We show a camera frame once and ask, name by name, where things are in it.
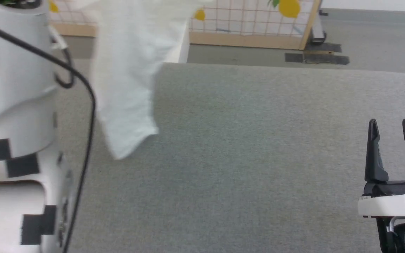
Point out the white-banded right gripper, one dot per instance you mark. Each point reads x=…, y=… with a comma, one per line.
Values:
x=396, y=203

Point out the white long-sleeve garment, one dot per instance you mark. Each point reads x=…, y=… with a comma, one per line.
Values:
x=128, y=70

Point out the black floor tape patch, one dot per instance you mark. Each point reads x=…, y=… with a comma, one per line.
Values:
x=315, y=58

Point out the wooden grid panel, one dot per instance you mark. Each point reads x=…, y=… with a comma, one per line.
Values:
x=251, y=38

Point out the white square pillar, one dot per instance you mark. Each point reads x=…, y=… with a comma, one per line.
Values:
x=181, y=49

